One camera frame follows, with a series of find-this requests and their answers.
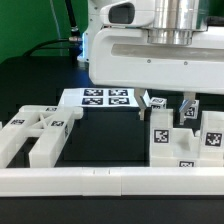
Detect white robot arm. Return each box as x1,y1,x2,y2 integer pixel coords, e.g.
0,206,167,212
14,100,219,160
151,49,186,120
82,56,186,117
80,0,224,121

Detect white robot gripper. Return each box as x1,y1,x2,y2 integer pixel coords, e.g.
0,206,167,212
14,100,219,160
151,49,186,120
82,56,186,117
89,27,224,125

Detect white marker base plate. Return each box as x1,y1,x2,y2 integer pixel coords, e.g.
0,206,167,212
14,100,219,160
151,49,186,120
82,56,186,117
57,87,152,109

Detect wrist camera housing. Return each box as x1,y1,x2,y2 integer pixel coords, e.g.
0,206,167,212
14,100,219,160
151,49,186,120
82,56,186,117
100,0,155,27

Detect white front obstacle wall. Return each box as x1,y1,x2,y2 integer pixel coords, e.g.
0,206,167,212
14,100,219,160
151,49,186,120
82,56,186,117
0,167,224,197

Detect black cable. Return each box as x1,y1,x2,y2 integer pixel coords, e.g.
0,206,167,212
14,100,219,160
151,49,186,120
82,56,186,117
21,0,83,58

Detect white chair seat part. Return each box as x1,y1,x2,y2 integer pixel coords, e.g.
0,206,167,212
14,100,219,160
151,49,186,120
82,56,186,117
149,128,224,168

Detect small white tagged cube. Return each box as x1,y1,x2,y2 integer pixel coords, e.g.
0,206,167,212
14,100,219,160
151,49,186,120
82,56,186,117
185,100,199,119
150,97,167,109

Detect white chair back frame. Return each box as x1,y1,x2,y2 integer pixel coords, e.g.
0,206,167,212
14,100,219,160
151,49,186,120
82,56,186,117
0,105,83,168

